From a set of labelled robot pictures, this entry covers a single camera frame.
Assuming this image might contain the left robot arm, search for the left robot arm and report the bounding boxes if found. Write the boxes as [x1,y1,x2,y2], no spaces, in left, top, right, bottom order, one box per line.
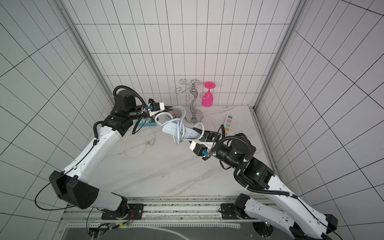
[48,85,171,215]

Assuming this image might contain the chrome wine glass rack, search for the chrome wine glass rack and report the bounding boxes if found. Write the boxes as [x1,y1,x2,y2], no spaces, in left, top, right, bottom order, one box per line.
[175,79,207,124]

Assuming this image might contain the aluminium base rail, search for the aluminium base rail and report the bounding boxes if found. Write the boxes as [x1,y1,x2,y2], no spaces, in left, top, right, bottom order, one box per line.
[61,195,282,223]

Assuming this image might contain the small clear glass bowl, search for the small clear glass bowl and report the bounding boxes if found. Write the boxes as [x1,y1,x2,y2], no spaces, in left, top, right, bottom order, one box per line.
[169,109,182,119]

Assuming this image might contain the grey-blue power strip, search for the grey-blue power strip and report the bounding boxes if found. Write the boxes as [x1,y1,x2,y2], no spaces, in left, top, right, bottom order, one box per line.
[162,122,201,141]

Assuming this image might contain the pink wine glass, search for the pink wine glass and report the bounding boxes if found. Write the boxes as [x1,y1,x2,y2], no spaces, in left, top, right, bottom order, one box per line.
[202,82,216,108]

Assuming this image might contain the white multicolour power strip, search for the white multicolour power strip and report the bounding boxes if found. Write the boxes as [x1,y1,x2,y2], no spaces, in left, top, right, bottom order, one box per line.
[224,114,237,136]

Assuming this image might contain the teal power strip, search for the teal power strip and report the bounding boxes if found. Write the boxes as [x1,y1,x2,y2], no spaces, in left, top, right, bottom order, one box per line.
[139,118,157,128]

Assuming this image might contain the cream cord of teal strip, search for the cream cord of teal strip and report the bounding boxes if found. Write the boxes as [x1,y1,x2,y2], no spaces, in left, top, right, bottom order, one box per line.
[121,125,156,159]

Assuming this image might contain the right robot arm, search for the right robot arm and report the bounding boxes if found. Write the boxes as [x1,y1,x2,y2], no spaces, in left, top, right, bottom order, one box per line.
[190,126,338,240]

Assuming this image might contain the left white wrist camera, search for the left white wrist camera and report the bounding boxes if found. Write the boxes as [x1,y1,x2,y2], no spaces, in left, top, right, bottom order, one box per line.
[147,103,166,117]

